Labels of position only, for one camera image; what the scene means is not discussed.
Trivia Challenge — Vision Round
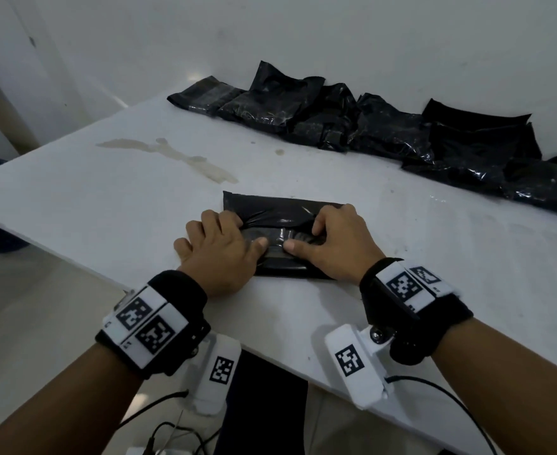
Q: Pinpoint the person's right hand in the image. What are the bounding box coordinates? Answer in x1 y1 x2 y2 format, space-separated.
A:
283 203 387 286

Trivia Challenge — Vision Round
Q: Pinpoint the person's left hand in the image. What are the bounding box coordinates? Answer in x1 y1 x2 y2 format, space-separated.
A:
173 209 269 299

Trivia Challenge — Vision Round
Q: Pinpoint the clear tape strip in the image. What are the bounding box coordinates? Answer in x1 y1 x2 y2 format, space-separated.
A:
240 222 326 276

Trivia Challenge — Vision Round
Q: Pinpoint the taped parcel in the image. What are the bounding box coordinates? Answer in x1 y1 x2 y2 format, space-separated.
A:
222 190 345 280
166 75 247 114

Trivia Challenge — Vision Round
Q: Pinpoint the row of black plastic packets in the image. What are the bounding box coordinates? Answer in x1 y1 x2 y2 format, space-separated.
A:
216 60 557 222

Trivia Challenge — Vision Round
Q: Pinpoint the person's left forearm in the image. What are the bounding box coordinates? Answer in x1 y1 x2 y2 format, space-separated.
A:
0 343 144 455

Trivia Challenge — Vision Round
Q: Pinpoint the person's right forearm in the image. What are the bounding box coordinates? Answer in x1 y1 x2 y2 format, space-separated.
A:
429 317 557 455

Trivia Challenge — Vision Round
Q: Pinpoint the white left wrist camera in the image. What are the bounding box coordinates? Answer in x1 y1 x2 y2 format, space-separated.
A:
183 332 242 416

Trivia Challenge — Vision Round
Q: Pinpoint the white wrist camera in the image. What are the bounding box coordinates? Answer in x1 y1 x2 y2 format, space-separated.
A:
183 332 242 416
324 324 395 411

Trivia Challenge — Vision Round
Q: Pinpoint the black left camera cable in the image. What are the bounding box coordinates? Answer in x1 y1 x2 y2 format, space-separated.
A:
117 389 190 431

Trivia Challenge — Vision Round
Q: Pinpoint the black camera cable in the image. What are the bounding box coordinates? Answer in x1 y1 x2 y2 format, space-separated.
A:
384 375 497 455
117 389 190 431

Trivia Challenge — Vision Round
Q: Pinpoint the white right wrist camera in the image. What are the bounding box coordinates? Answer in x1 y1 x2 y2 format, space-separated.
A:
324 324 395 411

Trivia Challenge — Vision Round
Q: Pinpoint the black right camera cable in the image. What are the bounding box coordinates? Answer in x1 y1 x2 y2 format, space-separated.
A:
384 375 497 455

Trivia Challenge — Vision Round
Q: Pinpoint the black power cable with plug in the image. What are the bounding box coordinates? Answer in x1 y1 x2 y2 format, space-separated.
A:
143 421 222 455

